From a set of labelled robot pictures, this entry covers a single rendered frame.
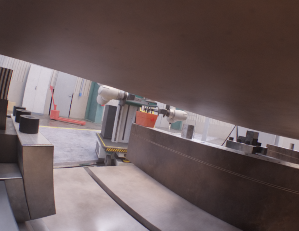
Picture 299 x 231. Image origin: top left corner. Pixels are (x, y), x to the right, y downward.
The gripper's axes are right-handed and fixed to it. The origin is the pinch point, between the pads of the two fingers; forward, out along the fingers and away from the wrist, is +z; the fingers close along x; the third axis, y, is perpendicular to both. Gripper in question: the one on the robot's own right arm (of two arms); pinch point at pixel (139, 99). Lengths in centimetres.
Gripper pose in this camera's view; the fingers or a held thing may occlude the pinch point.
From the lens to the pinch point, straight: 133.5
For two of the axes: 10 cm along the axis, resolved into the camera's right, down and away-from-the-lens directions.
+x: -5.8, -1.0, 8.1
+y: 1.9, -9.8, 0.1
